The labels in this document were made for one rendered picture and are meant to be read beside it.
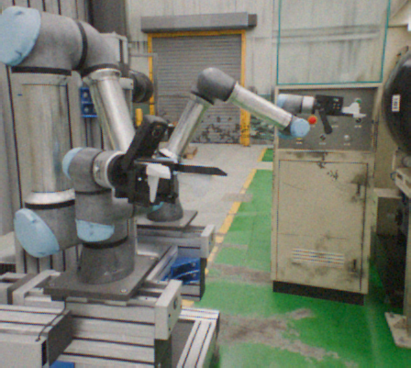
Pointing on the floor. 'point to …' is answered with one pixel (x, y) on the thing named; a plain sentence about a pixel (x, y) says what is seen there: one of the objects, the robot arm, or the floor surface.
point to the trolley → (142, 88)
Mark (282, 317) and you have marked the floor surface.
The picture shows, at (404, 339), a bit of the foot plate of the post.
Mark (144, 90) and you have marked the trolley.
